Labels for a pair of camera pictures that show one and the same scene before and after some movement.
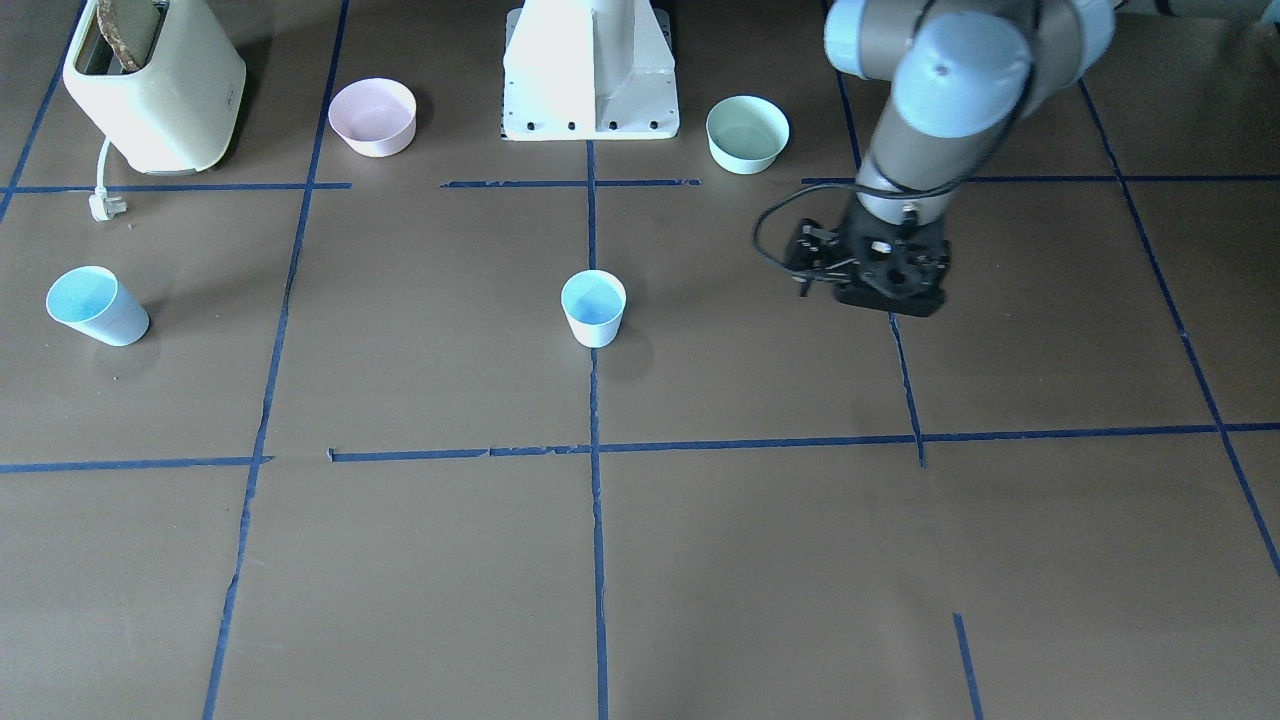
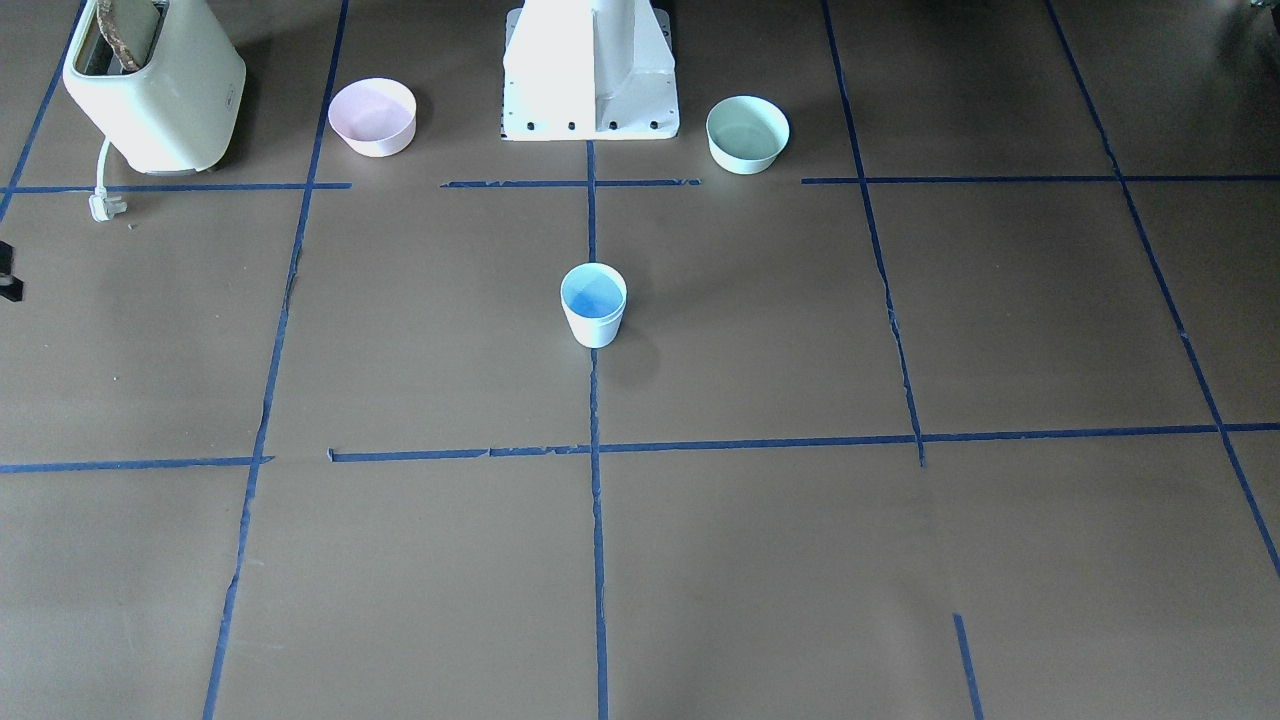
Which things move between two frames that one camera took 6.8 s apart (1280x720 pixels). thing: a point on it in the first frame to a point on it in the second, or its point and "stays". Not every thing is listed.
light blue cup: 594,301 stays
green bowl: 745,133 stays
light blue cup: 96,300 to 593,298
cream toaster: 180,112 stays
